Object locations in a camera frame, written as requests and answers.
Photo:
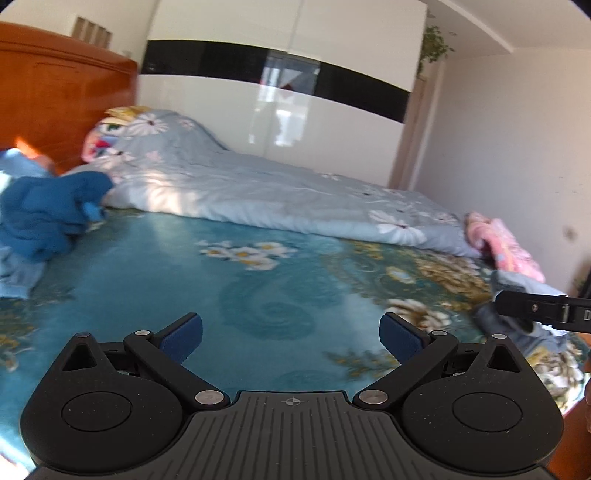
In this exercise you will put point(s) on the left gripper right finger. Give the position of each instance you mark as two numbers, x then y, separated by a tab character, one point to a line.
422	357

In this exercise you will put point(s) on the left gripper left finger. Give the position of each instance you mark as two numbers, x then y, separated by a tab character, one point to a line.
160	355

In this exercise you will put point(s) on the pink blanket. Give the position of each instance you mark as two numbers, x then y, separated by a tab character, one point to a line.
492	238

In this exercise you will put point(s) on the teal floral bed sheet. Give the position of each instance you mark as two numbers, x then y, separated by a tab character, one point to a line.
282	311

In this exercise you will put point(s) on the light blue denim garment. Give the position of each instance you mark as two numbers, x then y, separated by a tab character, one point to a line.
18	275

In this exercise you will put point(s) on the dark blue garment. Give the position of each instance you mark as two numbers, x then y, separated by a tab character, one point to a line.
41	217

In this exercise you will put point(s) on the light blue floral quilt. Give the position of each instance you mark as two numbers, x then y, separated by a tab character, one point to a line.
167	163

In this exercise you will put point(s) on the colourful cartoon pillow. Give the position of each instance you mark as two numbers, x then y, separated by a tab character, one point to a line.
107	131

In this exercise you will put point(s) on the white black-striped wardrobe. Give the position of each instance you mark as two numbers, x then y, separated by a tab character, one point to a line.
317	84

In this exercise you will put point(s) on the orange wooden headboard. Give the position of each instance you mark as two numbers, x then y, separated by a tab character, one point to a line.
54	89

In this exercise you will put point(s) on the green potted plant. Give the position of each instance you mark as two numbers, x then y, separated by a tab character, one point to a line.
434	48

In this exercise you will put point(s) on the wooden door frame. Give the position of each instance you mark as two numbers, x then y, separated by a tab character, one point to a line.
422	101

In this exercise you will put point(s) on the wall switch panel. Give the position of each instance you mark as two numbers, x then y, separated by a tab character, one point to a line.
91	33

